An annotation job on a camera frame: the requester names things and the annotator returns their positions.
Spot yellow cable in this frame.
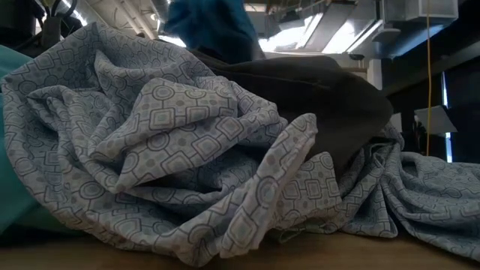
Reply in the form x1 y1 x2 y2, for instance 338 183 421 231
425 0 433 157

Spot black aluminium rig frame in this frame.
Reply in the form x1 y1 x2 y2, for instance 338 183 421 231
381 21 480 164

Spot grey angled panel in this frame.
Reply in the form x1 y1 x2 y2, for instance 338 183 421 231
413 104 459 136

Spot light blue patterned garment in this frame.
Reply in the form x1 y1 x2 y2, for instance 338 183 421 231
0 20 480 268

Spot dark grey garment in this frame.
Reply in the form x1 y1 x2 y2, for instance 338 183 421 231
188 48 395 178

